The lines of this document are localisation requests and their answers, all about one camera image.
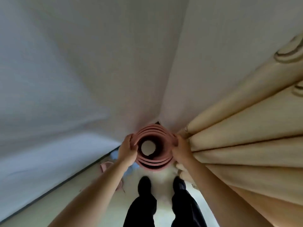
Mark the pink yoga mat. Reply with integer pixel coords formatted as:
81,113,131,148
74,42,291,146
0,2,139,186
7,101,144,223
132,124,177,173

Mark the person's black shoe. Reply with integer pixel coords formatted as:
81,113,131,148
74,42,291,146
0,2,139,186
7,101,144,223
173,176,187,192
138,176,152,199

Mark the person's left hand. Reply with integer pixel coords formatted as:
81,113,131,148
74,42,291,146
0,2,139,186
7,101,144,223
117,134,139,167

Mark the person's black left shoe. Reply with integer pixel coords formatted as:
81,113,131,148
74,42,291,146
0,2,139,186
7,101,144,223
138,176,152,199

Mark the beige patterned curtain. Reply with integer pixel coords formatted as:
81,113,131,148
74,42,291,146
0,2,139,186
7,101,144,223
175,33,303,227

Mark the pink pedal resistance band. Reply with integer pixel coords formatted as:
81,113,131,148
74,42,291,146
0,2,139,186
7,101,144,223
100,161,126,193

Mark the person's right hand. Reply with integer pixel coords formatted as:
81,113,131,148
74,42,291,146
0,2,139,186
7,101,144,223
171,134,196,166

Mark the person's left forearm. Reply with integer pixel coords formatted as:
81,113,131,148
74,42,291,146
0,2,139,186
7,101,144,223
47,158,133,227

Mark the person's black right shoe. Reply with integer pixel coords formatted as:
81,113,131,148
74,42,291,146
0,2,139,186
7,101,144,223
173,176,187,192

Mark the light blue dumbbell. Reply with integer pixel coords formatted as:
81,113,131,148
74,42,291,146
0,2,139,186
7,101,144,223
110,150,140,179

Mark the person's right forearm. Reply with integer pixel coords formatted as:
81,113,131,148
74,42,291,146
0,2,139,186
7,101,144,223
182,158,275,227

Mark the black baseboard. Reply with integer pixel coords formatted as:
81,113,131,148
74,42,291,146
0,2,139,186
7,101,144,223
0,145,122,224

